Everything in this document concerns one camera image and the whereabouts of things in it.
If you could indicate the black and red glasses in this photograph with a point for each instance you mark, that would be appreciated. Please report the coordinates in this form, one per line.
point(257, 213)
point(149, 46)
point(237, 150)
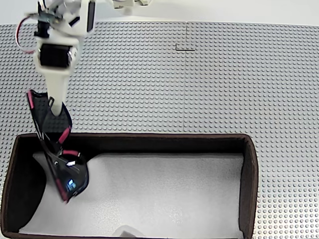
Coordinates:
point(74, 174)

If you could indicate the black corner mark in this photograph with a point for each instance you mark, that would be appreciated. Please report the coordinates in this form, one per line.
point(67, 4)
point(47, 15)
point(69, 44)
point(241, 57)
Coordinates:
point(184, 49)

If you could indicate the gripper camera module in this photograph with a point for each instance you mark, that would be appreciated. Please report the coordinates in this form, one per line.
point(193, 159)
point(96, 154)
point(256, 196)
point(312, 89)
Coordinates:
point(43, 26)

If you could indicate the grey studded baseplate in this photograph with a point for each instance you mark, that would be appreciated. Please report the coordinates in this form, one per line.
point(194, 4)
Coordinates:
point(249, 87)
point(124, 87)

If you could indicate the dark brown fabric bin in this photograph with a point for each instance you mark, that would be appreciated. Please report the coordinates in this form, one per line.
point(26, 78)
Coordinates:
point(162, 194)

